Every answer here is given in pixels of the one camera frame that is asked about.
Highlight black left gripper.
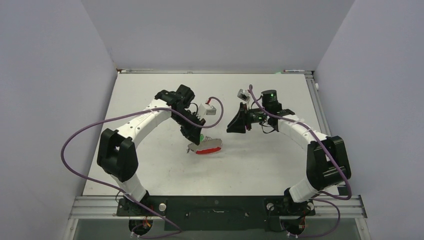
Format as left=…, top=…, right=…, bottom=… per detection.
left=171, top=109, right=206, bottom=146

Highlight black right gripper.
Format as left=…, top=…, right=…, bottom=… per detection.
left=226, top=102, right=269, bottom=133

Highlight steel key holder red handle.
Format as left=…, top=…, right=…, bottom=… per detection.
left=186, top=136, right=223, bottom=155

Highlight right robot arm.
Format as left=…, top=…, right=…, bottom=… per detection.
left=226, top=89, right=352, bottom=214

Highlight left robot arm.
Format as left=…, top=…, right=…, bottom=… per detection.
left=97, top=84, right=216, bottom=215

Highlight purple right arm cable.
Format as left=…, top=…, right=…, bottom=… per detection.
left=248, top=84, right=352, bottom=239

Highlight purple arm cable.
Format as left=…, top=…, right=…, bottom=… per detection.
left=248, top=84, right=352, bottom=239
left=60, top=96, right=224, bottom=239

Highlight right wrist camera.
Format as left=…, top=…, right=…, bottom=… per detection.
left=237, top=89, right=251, bottom=102

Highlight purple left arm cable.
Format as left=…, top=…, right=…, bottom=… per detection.
left=60, top=96, right=224, bottom=239

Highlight aluminium frame rail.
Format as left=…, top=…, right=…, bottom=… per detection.
left=67, top=194, right=369, bottom=220

